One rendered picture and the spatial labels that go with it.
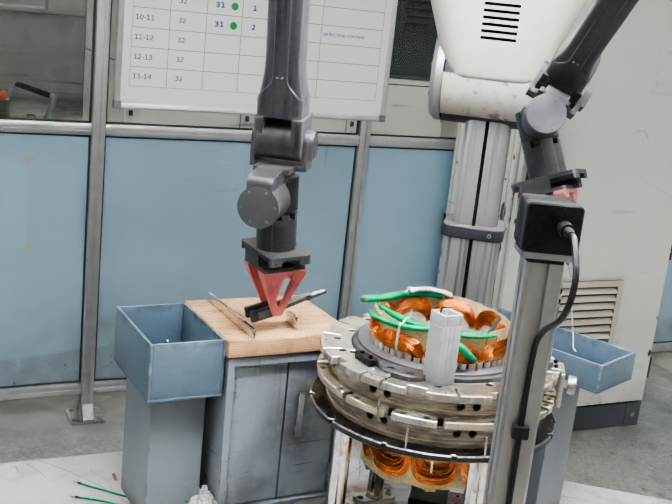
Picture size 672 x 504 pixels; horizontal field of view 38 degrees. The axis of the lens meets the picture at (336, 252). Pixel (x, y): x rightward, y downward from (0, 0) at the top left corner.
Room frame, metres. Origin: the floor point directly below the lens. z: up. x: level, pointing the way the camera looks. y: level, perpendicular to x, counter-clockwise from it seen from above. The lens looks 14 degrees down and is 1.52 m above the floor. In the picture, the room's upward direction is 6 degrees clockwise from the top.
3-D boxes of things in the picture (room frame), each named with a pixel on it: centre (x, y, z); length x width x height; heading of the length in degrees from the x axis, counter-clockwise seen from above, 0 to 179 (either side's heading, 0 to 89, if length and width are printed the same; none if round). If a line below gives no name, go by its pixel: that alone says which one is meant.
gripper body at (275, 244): (1.34, 0.09, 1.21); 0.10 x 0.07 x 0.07; 30
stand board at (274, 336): (1.39, 0.09, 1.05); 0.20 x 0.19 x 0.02; 119
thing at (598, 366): (1.45, -0.34, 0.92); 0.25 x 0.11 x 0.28; 48
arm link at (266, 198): (1.29, 0.09, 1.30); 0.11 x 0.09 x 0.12; 169
